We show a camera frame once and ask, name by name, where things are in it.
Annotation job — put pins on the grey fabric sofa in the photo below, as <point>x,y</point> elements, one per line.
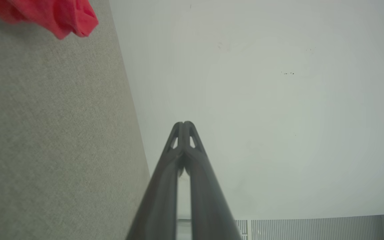
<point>45,133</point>

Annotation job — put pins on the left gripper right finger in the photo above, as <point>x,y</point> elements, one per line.
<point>208,206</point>

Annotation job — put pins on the white ribbed panel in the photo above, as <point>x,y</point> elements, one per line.
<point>312,229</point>

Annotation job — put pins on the red Bulls jersey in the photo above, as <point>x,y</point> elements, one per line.
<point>62,16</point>

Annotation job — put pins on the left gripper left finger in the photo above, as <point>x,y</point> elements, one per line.
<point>158,200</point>

